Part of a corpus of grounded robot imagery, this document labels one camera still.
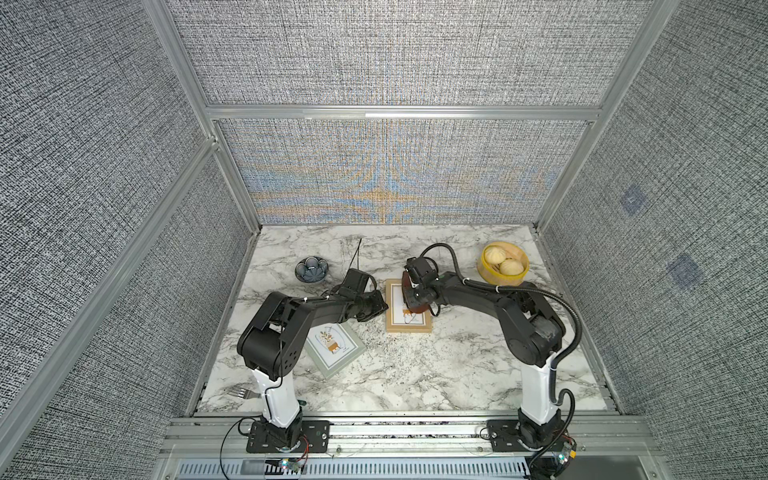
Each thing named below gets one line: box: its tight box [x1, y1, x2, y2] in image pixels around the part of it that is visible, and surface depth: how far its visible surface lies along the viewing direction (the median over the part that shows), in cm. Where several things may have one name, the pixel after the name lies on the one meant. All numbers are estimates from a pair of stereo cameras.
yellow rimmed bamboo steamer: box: [477, 241, 530, 286], surface depth 105 cm
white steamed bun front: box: [500, 259, 525, 276], surface depth 103 cm
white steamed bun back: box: [485, 246, 506, 265], surface depth 105 cm
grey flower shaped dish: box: [294, 256, 329, 283], surface depth 105 cm
